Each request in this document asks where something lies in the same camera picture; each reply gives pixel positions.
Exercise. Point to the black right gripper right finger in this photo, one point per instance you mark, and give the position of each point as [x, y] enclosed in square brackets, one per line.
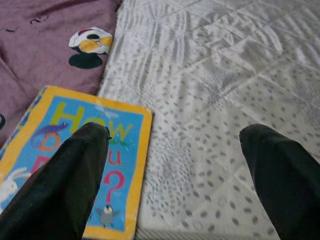
[287, 190]

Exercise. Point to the white quilted patterned mattress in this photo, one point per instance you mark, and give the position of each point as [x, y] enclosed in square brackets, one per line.
[200, 100]

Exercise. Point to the purple cartoon-print blanket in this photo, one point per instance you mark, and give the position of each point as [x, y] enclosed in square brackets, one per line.
[37, 50]

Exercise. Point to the yellow blue children's board book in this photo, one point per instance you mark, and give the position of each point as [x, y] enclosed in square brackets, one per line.
[125, 175]

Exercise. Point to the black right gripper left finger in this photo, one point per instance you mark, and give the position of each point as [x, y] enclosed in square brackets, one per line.
[50, 195]

